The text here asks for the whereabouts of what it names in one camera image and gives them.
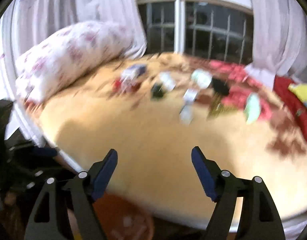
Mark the blue white cigarette box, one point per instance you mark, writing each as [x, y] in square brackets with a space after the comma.
[133, 72]

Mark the white framed barred window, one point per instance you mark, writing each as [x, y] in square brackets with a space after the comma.
[211, 29]

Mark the dark green round lid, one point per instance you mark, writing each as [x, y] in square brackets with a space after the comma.
[157, 91]

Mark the red cloth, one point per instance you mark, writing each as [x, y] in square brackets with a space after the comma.
[295, 106]

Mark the rolled pink floral quilt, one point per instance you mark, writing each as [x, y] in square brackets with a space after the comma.
[68, 54]

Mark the yellow cartoon pillow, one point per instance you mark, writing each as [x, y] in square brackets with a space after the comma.
[300, 91]

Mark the right sheer white curtain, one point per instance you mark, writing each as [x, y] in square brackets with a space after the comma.
[279, 40]

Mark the red crumpled wrapper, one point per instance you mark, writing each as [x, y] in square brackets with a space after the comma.
[125, 86]

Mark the white toothpaste tube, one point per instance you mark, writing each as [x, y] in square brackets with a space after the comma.
[167, 81]

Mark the orange plastic trash bin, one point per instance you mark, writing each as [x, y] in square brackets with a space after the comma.
[114, 218]

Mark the green cartoon lotion bottle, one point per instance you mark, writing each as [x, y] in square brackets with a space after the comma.
[253, 108]

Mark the sheer white curtain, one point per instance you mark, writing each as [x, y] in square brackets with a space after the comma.
[26, 23]
[279, 40]

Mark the yellow floral plush blanket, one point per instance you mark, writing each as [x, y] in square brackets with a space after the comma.
[154, 147]

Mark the olive green foil wrapper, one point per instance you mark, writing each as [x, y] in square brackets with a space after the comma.
[218, 108]

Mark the black sock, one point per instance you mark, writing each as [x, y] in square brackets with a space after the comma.
[219, 86]

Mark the left sheer white curtain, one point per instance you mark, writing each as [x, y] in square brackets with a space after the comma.
[26, 23]

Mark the small white purple box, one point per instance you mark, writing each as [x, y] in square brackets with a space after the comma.
[190, 95]

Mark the white green labelled jar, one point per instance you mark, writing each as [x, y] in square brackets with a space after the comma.
[202, 78]

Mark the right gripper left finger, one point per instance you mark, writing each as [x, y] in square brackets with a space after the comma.
[49, 218]

